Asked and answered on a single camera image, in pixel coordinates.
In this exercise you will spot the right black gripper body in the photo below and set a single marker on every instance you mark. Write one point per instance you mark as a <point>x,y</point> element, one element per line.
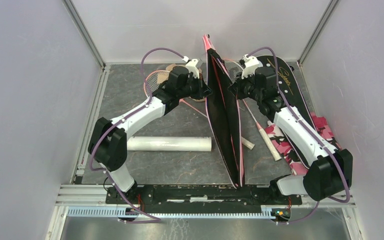
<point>246,88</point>

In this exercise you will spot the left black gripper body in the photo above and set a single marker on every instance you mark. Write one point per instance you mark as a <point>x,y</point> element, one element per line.
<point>194,87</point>

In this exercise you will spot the pink frame badminton racket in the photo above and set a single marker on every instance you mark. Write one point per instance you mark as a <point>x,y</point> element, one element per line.
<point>233,68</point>

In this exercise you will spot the pink SPORT racket bag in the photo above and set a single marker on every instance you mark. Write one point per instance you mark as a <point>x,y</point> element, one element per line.
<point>222,108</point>

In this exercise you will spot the black SPORT racket bag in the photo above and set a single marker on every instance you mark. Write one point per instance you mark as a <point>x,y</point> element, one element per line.
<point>292,116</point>

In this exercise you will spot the white shuttlecock tube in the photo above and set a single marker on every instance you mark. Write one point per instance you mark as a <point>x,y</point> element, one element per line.
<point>169,144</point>

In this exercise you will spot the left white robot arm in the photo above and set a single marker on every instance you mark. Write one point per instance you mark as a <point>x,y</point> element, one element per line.
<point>164,89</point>

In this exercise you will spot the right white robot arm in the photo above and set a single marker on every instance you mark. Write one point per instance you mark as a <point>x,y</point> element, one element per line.
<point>329,169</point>

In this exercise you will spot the beige cloth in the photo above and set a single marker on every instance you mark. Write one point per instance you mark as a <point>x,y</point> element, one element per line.
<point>163,76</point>

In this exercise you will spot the pink camouflage cloth bag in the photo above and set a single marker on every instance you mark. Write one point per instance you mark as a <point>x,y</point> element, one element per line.
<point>285,149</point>

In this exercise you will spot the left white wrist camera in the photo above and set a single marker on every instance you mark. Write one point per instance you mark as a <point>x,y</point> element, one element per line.
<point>193,66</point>

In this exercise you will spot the white racket handle left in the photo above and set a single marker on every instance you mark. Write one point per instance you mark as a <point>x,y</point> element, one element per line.
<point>248,144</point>

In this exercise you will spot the white racket handle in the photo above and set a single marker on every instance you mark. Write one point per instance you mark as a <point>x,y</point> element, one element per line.
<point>248,144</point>
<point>275,154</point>

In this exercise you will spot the white racket handle right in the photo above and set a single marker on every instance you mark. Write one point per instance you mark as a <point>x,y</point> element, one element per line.
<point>275,154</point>

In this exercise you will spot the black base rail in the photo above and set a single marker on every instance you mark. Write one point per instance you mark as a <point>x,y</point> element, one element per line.
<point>207,199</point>

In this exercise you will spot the white toothed cable duct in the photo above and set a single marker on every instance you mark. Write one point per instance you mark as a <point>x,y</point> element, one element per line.
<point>129,213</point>

